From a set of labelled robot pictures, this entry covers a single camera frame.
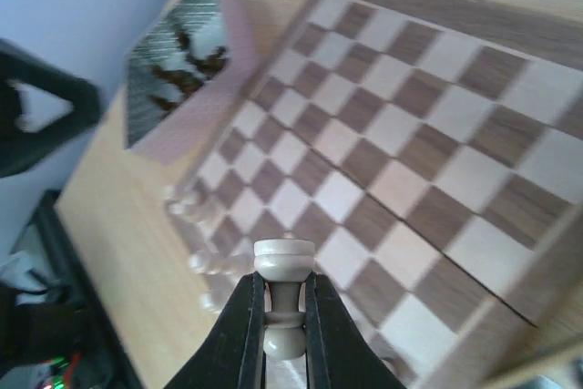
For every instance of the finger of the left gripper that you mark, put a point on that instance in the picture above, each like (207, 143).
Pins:
(42, 108)

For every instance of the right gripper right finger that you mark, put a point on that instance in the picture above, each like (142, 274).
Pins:
(337, 355)

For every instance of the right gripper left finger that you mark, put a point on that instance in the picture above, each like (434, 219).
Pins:
(232, 355)

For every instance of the light chess pawn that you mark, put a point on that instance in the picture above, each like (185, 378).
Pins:
(212, 263)

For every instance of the light chess piece gripped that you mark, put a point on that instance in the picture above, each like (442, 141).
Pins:
(285, 265)

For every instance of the light chess piece corner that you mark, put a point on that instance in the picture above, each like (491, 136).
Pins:
(192, 205)

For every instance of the silver tin with dark pieces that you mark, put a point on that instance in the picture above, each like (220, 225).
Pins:
(184, 75)

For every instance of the wooden chess board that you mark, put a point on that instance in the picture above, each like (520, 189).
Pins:
(432, 152)

